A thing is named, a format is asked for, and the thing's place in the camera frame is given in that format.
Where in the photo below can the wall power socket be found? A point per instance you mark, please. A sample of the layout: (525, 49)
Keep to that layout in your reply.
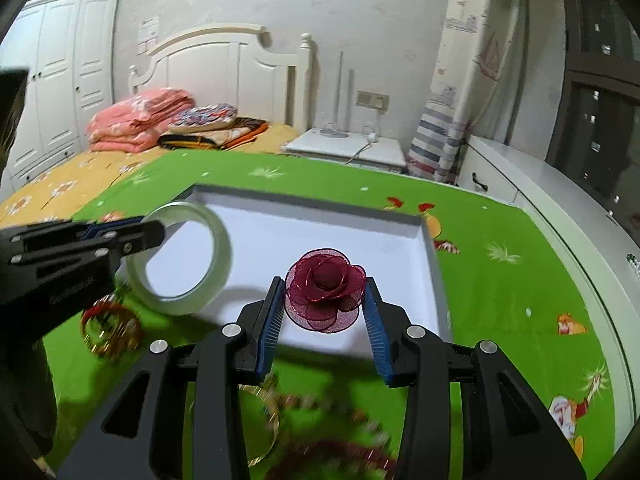
(372, 100)

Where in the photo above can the patterned pillow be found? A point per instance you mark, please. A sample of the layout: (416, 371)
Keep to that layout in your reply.
(204, 118)

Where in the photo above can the sailboat print curtain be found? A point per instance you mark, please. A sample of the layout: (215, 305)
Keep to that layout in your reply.
(475, 44)

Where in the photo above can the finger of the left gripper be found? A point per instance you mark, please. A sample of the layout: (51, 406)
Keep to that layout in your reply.
(124, 242)
(64, 231)

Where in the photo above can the white nightstand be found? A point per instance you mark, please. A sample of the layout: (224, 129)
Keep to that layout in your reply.
(364, 150)

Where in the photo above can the dark red fabric flower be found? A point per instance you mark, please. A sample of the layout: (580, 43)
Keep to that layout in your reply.
(324, 291)

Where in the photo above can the green cartoon print cloth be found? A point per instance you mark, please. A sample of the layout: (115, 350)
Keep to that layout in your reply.
(506, 283)

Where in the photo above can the white desk lamp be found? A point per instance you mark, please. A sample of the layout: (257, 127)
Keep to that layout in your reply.
(335, 128)

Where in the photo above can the white wardrobe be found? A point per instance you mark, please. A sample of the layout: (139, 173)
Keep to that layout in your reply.
(67, 48)

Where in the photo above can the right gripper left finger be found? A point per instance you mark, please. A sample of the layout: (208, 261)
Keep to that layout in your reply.
(138, 432)

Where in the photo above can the thin gold bangle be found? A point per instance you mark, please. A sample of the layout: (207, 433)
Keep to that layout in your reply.
(260, 417)

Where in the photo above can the pale green jade bangle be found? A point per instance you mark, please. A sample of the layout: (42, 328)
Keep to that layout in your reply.
(189, 268)

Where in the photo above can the white window cabinet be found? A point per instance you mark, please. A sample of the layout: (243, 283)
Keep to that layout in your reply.
(594, 248)

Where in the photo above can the white bed headboard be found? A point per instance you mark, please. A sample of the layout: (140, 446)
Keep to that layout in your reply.
(227, 63)

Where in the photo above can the dark framed window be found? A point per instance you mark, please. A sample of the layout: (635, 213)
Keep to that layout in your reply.
(595, 141)

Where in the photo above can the black orange folded blanket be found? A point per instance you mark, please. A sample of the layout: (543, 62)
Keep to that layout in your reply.
(243, 131)

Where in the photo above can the folded pink quilt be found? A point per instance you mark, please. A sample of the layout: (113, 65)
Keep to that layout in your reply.
(135, 124)

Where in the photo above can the yellow floral bedsheet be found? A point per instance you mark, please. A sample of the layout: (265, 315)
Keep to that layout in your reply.
(59, 192)

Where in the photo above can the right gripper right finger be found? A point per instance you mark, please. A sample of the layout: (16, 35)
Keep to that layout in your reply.
(507, 432)

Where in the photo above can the grey shallow tray box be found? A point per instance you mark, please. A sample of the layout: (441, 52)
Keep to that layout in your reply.
(270, 232)

